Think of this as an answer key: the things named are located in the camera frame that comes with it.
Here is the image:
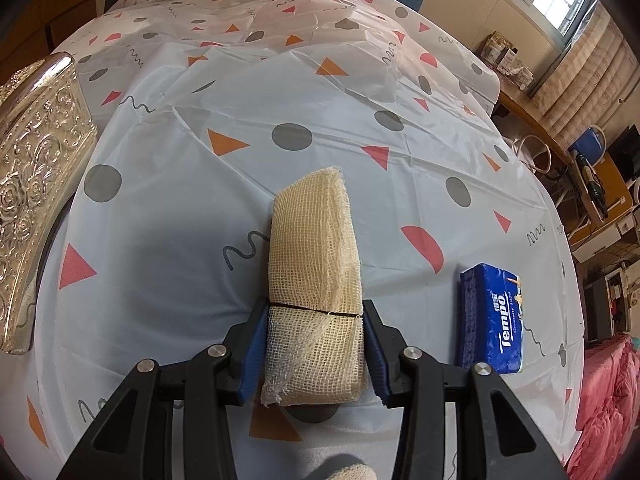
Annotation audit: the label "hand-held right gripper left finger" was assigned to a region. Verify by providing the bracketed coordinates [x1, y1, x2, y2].
[57, 299, 271, 480]

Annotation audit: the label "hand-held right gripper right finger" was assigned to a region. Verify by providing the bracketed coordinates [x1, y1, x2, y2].
[361, 299, 568, 480]

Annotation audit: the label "cream gauze roll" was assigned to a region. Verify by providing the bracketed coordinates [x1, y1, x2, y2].
[260, 165, 374, 408]

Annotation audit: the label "gold embossed box lid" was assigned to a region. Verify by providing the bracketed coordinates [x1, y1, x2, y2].
[0, 52, 100, 357]

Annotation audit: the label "blue tissue pack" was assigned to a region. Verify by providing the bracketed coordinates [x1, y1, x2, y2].
[454, 262, 526, 376]

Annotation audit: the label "printed bed sheet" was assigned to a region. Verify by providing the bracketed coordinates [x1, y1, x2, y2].
[0, 0, 589, 480]

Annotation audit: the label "pink quilt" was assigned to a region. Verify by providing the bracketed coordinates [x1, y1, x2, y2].
[564, 332, 640, 480]

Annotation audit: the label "white cabinet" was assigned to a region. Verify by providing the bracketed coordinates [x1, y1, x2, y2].
[581, 259, 640, 347]

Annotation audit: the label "black tools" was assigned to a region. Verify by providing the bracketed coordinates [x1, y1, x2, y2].
[575, 152, 609, 207]

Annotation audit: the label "wooden desk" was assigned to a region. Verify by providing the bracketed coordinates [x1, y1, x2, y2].
[494, 85, 577, 162]

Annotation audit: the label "wooden side table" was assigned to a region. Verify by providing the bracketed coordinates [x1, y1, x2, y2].
[571, 154, 634, 227]

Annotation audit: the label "blue metal chair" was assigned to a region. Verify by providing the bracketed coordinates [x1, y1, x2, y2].
[567, 123, 609, 162]

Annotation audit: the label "white packet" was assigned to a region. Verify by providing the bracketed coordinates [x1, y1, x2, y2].
[505, 60, 536, 93]

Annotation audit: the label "black monitor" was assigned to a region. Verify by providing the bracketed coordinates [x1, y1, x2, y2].
[607, 126, 640, 172]

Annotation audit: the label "patterned curtain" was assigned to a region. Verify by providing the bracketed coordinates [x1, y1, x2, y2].
[529, 4, 640, 137]

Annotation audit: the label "white chair frame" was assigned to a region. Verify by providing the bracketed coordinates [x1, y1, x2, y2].
[509, 134, 554, 177]

